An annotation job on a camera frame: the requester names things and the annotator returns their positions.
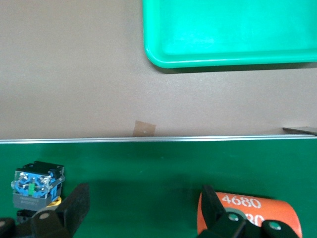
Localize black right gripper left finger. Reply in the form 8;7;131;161
31;183;90;238

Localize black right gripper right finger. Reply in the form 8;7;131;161
197;184;248;238

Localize green push button switch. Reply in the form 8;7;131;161
11;161;65;224

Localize orange cylinder with white print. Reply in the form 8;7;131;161
197;190;303;238

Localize green conveyor belt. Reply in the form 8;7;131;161
0;126;317;238

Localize brown tape piece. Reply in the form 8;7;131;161
132;120;157;137

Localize green plastic tray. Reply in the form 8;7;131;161
142;0;317;69

